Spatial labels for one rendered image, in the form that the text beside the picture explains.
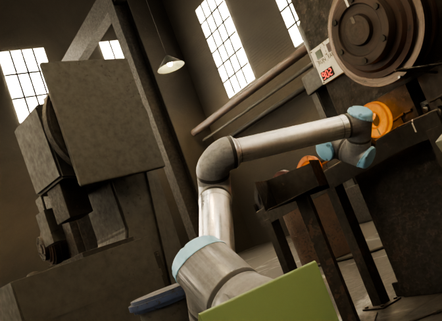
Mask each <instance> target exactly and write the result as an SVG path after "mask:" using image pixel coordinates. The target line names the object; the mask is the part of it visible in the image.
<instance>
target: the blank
mask: <svg viewBox="0 0 442 321"><path fill-rule="evenodd" d="M364 107H368V108H369V109H370V110H371V111H372V112H373V113H376V114H377V115H378V116H379V118H380V123H379V125H378V126H375V125H374V124H373V123H372V137H373V138H378V137H381V136H382V135H384V134H386V133H387V132H389V131H390V130H391V128H392V125H393V117H392V114H391V111H390V110H389V108H388V107H387V106H386V105H385V104H383V103H381V102H379V101H374V102H371V103H367V104H365V106H364Z"/></svg>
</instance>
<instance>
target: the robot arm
mask: <svg viewBox="0 0 442 321"><path fill-rule="evenodd" d="M347 112H348V113H346V114H341V115H339V116H335V117H331V118H326V119H323V120H317V121H314V122H308V123H305V124H299V125H296V126H291V127H287V128H282V129H279V130H273V131H270V132H264V133H261V134H255V135H252V136H247V137H241V138H238V139H235V138H233V137H232V136H226V137H222V138H220V139H218V140H216V141H215V142H214V143H212V144H211V145H210V146H208V148H207V149H206V150H205V151H204V153H203V154H202V155H201V157H200V159H199V161H198V163H197V167H196V173H197V183H198V189H199V237H197V238H195V239H193V240H191V241H190V242H189V243H187V244H186V245H185V247H184V248H183V249H181V250H180V251H179V252H178V254H177V255H176V257H175V259H174V262H173V264H172V275H173V277H174V278H175V281H176V282H177V283H178V284H180V285H181V287H182V288H183V289H184V291H185V295H186V299H187V307H188V313H189V321H198V315H199V313H200V312H203V311H205V310H207V309H210V308H212V307H214V306H216V305H219V304H220V303H223V302H224V301H227V300H229V299H231V298H234V297H236V296H238V295H240V294H242V293H245V292H246V291H249V290H251V289H253V288H255V287H258V286H260V285H262V284H265V283H266V282H269V281H270V280H273V279H272V278H269V277H266V276H263V275H260V274H259V273H258V272H257V271H256V270H254V269H253V268H252V267H251V266H250V265H249V264H247V263H246V262H245V261H244V260H243V259H242V258H241V257H240V256H239V255H238V254H236V253H235V241H234V232H233V216H232V191H231V181H230V170H233V169H236V168H238V167H239V165H240V164H241V163H242V162H247V161H252V160H255V159H261V158H264V157H269V156H272V155H277V154H280V153H286V152H289V151H294V150H298V149H302V148H306V147H311V146H314V145H315V146H316V152H317V153H318V155H319V157H320V158H321V159H323V160H325V161H331V160H332V159H337V160H340V161H343V162H346V163H349V164H351V165H354V166H356V167H360V168H368V167H369V166H370V165H371V163H372V162H373V160H374V157H375V155H376V148H375V147H374V146H376V141H375V140H374V139H372V122H373V120H374V119H375V117H376V114H375V113H373V112H372V111H371V110H370V109H369V108H368V107H363V106H352V107H349V109H348V110H347Z"/></svg>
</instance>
